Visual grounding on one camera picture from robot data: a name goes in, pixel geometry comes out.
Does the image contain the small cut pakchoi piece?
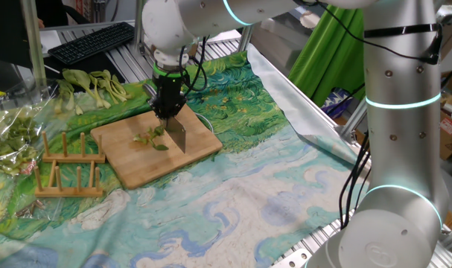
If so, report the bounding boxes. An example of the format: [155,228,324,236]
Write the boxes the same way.
[147,125,165,141]

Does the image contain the bamboo cutting board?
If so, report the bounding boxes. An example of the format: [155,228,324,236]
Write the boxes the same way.
[90,102,223,190]

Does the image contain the whole pakchoi, large leaf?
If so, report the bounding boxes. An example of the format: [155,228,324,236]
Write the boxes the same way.
[61,68,112,109]

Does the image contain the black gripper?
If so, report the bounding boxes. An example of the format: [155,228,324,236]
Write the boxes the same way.
[149,76,188,123]

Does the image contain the white paper sheet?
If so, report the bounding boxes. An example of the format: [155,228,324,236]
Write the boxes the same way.
[39,30,65,55]

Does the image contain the black computer keyboard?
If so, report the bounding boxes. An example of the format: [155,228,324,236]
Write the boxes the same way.
[48,21,136,66]

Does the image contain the whole pakchoi, long stems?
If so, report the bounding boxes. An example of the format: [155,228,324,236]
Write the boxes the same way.
[88,69,133,104]

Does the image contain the whole pakchoi, pale stems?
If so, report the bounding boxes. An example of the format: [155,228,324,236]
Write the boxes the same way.
[53,79,84,115]

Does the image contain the black cable bundle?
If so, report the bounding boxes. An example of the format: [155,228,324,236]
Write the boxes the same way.
[339,130,372,230]

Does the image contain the clear plastic bag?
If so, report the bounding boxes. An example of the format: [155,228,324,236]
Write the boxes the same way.
[0,83,89,228]

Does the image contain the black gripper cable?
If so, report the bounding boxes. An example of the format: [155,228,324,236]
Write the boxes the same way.
[176,35,210,94]

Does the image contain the chopped greens pile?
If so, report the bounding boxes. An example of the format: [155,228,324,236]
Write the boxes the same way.
[0,115,42,176]

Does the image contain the blue patterned bag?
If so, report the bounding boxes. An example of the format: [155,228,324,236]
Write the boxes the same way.
[321,88,355,119]

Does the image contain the black monitor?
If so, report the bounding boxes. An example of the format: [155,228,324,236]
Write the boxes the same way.
[0,0,35,70]

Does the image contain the green fabric curtain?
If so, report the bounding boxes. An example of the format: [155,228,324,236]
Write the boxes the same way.
[287,5,366,109]

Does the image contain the cardboard box, red label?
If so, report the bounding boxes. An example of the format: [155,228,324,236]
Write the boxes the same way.
[439,72,452,163]

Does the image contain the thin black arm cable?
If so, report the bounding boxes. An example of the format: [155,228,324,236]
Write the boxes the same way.
[314,0,445,66]

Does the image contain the wooden peg rack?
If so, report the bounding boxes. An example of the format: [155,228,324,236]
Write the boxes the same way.
[34,130,106,198]

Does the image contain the steel kitchen knife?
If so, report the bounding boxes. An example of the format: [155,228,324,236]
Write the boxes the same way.
[141,83,187,154]

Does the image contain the painted landscape tablecloth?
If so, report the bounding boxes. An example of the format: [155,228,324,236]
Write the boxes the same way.
[0,50,372,268]

